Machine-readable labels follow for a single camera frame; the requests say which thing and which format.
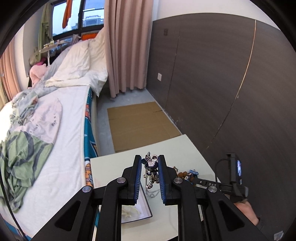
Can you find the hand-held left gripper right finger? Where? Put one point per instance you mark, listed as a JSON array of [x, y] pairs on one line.
[[161, 180]]

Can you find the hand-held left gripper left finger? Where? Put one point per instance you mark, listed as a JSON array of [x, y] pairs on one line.
[[138, 180]]

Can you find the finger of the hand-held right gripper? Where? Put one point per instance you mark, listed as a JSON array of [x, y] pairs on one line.
[[219, 184]]

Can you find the small blue bear charm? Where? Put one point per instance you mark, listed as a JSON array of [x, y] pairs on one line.
[[193, 172]]

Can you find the black jewelry box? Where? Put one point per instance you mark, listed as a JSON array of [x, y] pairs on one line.
[[138, 214]]

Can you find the person's right hand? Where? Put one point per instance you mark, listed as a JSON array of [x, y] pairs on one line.
[[246, 210]]

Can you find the white bedside table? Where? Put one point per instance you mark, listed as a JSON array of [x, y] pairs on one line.
[[175, 148]]

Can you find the flat cardboard sheet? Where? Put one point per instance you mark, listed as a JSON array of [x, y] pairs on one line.
[[138, 125]]

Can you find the white fleece blanket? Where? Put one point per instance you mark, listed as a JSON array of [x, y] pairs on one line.
[[69, 139]]

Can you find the white printed garment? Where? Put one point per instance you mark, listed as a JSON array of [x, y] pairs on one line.
[[46, 115]]

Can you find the green striped cloth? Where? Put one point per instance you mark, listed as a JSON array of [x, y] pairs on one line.
[[20, 157]]

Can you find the large white pillow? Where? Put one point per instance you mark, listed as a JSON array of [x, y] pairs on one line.
[[74, 62]]

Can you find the pink curtain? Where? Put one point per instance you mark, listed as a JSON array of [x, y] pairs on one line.
[[129, 46], [9, 76]]

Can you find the blue-grey patterned quilt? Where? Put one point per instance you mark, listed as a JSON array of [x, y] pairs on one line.
[[25, 99]]

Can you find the pink plush toy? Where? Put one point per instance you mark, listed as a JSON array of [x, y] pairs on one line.
[[37, 71]]

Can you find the orange box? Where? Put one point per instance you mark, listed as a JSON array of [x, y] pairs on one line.
[[90, 36]]

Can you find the green plush toy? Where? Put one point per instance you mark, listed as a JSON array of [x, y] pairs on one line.
[[34, 56]]

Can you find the white tray stand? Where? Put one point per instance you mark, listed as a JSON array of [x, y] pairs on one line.
[[47, 46]]

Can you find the dark framed window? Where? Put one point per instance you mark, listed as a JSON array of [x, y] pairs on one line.
[[76, 16]]

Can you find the green hanging garment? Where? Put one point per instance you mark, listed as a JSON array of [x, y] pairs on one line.
[[46, 25]]

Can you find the orange hanging garment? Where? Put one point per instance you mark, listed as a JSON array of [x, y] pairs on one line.
[[67, 14]]

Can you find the white wall socket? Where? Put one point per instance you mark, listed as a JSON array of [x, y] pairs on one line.
[[159, 76]]

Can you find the dark wall switch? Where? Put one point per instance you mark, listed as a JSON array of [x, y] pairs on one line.
[[165, 32]]

